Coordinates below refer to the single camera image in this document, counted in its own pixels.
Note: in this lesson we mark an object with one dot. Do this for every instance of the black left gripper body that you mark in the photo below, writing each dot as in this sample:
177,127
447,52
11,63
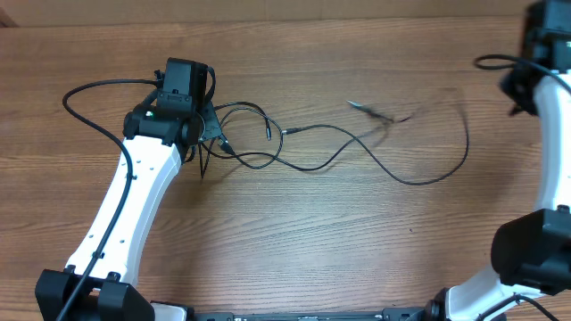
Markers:
212,127

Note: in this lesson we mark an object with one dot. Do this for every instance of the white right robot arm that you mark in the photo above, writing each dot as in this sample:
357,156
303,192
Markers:
530,256

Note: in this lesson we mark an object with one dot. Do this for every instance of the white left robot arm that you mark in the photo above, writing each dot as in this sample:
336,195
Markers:
100,278

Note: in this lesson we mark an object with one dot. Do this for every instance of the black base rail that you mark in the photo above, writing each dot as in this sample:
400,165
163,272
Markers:
387,314

